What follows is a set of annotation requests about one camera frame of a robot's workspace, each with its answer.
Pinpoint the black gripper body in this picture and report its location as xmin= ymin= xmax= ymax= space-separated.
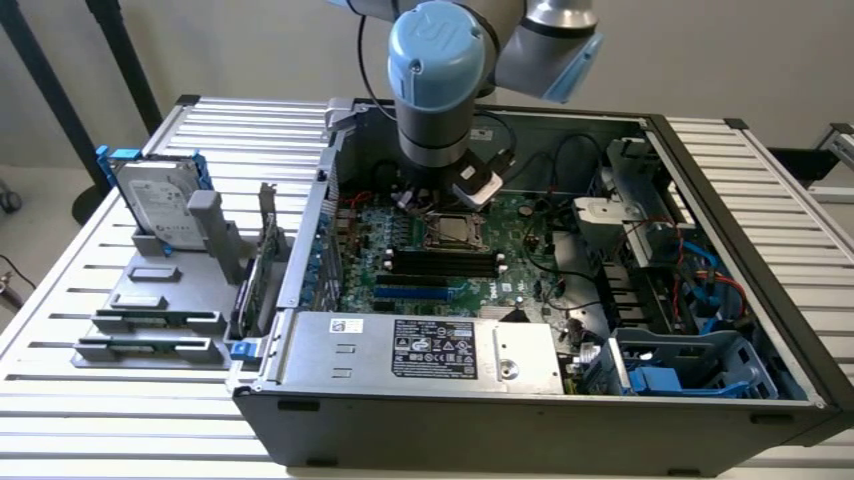
xmin=397 ymin=160 xmax=468 ymax=202

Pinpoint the black RAM slot bank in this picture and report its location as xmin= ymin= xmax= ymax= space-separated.
xmin=387 ymin=248 xmax=503 ymax=278

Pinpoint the green motherboard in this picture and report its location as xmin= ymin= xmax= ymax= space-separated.
xmin=331 ymin=191 xmax=577 ymax=323

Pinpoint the black expansion slot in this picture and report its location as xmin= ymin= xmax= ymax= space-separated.
xmin=373 ymin=272 xmax=456 ymax=290

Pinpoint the blue expansion slot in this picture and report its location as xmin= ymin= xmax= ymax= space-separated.
xmin=371 ymin=284 xmax=463 ymax=300

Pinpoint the silver power supply unit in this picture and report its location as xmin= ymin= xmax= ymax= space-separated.
xmin=273 ymin=311 xmax=569 ymax=397

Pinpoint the silver hard disk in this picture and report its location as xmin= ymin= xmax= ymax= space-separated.
xmin=110 ymin=156 xmax=209 ymax=252

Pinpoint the grey parts rack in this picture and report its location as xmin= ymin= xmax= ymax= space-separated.
xmin=68 ymin=189 xmax=296 ymax=372

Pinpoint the blue disk caddy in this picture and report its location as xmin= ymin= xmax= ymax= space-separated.
xmin=94 ymin=144 xmax=216 ymax=202

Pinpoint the black open PC case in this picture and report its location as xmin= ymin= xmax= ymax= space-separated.
xmin=224 ymin=97 xmax=843 ymax=477

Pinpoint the grey-blue disk bay cage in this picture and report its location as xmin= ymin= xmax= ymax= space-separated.
xmin=601 ymin=326 xmax=783 ymax=402

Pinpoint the black stand pole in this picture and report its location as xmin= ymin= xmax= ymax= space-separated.
xmin=0 ymin=0 xmax=162 ymax=224

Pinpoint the white black wrist camera box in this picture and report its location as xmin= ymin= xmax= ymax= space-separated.
xmin=449 ymin=151 xmax=519 ymax=210

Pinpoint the CPU socket with metal frame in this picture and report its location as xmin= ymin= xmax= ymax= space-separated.
xmin=415 ymin=211 xmax=493 ymax=252

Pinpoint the black internal case wire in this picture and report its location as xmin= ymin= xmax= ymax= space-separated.
xmin=513 ymin=133 xmax=607 ymax=197

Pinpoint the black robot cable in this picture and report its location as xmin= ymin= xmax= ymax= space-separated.
xmin=355 ymin=13 xmax=403 ymax=122

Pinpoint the silver metal drive bracket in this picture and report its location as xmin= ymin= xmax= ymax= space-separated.
xmin=571 ymin=137 xmax=698 ymax=269

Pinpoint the green graphics card with bracket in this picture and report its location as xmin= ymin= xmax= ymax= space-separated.
xmin=229 ymin=181 xmax=289 ymax=342

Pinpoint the blue SATA wire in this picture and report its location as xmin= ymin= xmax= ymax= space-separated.
xmin=671 ymin=242 xmax=724 ymax=335

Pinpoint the red SATA wire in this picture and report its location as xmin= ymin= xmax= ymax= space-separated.
xmin=690 ymin=268 xmax=751 ymax=327

